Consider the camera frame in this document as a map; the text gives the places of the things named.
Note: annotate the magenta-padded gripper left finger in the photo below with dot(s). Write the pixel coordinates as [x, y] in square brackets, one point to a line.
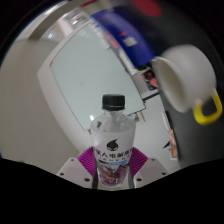
[86, 160]

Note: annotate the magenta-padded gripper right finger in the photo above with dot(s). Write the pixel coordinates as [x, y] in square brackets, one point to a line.
[138, 160]

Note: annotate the clear bottle with black cap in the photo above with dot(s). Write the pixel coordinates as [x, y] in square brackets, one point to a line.
[112, 146]

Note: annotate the black and red desk item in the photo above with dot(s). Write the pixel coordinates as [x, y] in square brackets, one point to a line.
[151, 79]

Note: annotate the large whiteboard on stand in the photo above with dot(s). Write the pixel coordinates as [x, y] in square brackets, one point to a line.
[93, 73]

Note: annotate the flat round red coaster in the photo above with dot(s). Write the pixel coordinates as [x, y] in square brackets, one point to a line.
[146, 7]

